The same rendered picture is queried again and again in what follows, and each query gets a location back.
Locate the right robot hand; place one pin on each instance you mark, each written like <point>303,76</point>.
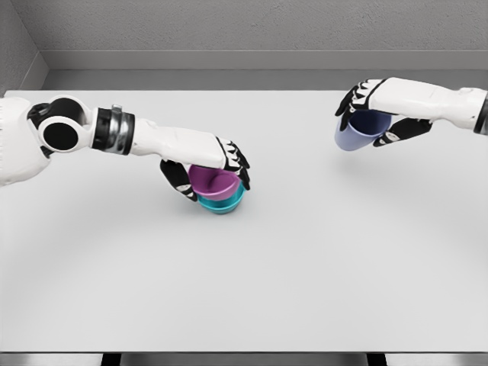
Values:
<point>392,100</point>

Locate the teal bowl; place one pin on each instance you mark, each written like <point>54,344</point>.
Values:
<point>223,204</point>

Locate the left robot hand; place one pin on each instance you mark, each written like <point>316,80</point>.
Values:
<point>198,146</point>

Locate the purple bowl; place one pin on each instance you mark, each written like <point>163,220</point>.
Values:
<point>213,185</point>

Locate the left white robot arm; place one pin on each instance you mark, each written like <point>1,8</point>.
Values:
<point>65,133</point>

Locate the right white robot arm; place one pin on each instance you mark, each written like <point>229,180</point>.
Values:
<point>461,108</point>

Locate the lavender blue cup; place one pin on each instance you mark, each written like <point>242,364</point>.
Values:
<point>360,131</point>

